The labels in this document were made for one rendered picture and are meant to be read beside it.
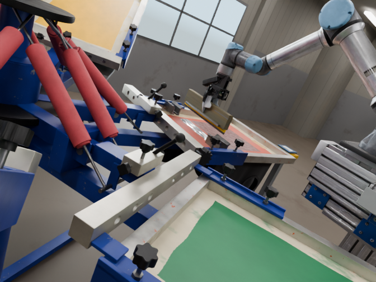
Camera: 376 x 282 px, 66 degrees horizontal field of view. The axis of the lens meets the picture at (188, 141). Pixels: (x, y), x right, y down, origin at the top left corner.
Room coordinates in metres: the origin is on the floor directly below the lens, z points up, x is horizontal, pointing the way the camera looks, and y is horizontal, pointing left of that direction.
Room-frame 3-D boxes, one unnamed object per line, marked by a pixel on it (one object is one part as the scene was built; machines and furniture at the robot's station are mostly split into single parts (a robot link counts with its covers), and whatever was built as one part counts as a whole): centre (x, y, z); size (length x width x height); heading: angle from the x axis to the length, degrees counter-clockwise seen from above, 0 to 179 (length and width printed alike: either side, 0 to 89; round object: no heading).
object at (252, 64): (1.42, -0.13, 1.39); 0.11 x 0.11 x 0.08; 55
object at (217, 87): (1.46, -0.04, 1.23); 0.09 x 0.08 x 0.12; 44
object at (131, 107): (1.21, 0.26, 1.02); 0.17 x 0.06 x 0.05; 134
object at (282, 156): (1.60, -0.14, 0.97); 0.79 x 0.58 x 0.04; 134
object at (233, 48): (1.46, -0.04, 1.39); 0.09 x 0.08 x 0.11; 55
